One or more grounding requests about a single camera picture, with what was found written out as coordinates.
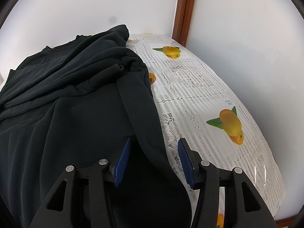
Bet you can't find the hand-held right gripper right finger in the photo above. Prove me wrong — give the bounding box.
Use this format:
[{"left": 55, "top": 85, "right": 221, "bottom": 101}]
[{"left": 178, "top": 138, "right": 277, "bottom": 228}]

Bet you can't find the black sweatshirt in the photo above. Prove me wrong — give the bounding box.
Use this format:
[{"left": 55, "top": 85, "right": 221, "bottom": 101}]
[{"left": 0, "top": 24, "right": 192, "bottom": 228}]

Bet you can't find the brown wooden door frame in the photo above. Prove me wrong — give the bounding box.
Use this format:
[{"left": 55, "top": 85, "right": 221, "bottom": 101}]
[{"left": 171, "top": 0, "right": 198, "bottom": 47}]

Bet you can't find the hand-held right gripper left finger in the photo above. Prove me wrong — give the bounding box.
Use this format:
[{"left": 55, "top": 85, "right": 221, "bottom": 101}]
[{"left": 29, "top": 136, "right": 132, "bottom": 228}]

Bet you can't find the fruit print lace tablecloth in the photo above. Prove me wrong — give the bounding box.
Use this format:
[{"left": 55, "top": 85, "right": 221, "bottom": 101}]
[{"left": 126, "top": 34, "right": 285, "bottom": 228}]

